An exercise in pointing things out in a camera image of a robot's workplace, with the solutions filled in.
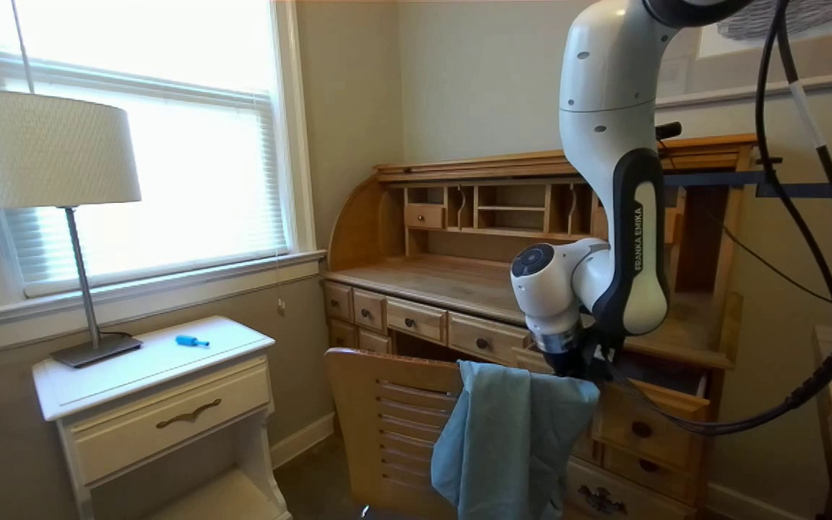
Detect blue cloth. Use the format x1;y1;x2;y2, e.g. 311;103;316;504
429;360;601;520

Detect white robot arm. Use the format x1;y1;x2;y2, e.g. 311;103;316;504
507;0;750;380

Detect wooden roll-top desk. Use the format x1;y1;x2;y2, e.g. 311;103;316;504
322;133;757;520

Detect white table lamp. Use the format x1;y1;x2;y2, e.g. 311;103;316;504
0;88;142;368

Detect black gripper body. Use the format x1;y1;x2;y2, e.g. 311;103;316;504
540;327;624;380

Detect white window blinds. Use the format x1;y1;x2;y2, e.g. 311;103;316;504
0;0;290;292

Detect wooden desk drawer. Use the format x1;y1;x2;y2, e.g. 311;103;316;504
591;355;717;472

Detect white nightstand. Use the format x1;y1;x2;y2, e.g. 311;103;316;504
32;318;290;520

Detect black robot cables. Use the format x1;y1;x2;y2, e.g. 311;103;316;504
614;0;832;441

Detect blue marker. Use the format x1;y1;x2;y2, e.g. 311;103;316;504
173;335;210;345

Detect light wooden slatted chair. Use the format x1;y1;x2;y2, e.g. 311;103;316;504
322;345;458;520

